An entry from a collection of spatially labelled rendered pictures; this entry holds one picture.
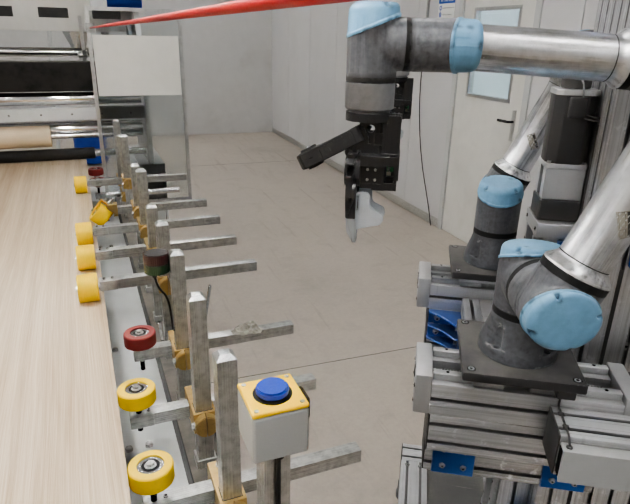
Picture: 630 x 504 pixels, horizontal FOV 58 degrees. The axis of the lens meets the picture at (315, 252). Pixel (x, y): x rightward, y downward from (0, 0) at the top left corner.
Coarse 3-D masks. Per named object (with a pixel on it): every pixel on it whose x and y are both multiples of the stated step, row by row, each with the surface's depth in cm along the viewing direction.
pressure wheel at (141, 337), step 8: (128, 328) 146; (136, 328) 147; (144, 328) 147; (152, 328) 147; (128, 336) 143; (136, 336) 143; (144, 336) 143; (152, 336) 144; (128, 344) 142; (136, 344) 142; (144, 344) 142; (152, 344) 144; (144, 368) 148
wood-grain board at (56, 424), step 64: (0, 192) 268; (64, 192) 271; (0, 256) 193; (64, 256) 194; (0, 320) 150; (64, 320) 151; (0, 384) 123; (64, 384) 124; (0, 448) 104; (64, 448) 105
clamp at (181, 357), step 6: (168, 336) 153; (174, 342) 147; (174, 348) 145; (186, 348) 145; (174, 354) 144; (180, 354) 143; (186, 354) 143; (174, 360) 143; (180, 360) 143; (186, 360) 144; (180, 366) 143; (186, 366) 145
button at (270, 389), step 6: (270, 378) 69; (276, 378) 69; (258, 384) 68; (264, 384) 68; (270, 384) 68; (276, 384) 68; (282, 384) 68; (258, 390) 67; (264, 390) 67; (270, 390) 67; (276, 390) 67; (282, 390) 67; (288, 390) 68; (258, 396) 67; (264, 396) 66; (270, 396) 66; (276, 396) 66; (282, 396) 67
